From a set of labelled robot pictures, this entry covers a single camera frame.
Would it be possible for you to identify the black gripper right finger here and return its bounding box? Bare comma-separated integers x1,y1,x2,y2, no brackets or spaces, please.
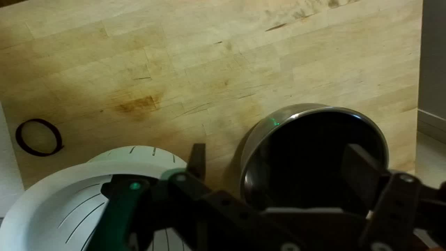
341,143,388,209

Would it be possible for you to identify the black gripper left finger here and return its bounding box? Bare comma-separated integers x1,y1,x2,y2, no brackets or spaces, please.
186,143,206,181

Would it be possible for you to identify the white plastic colander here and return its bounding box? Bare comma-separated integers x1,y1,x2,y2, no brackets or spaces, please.
0,144,186,251

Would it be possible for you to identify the stainless steel mixing bowl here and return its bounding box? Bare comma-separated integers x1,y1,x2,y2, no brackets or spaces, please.
238,103,388,214

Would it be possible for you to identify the black rubber ring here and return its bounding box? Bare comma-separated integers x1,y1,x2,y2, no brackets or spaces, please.
13,116,63,157

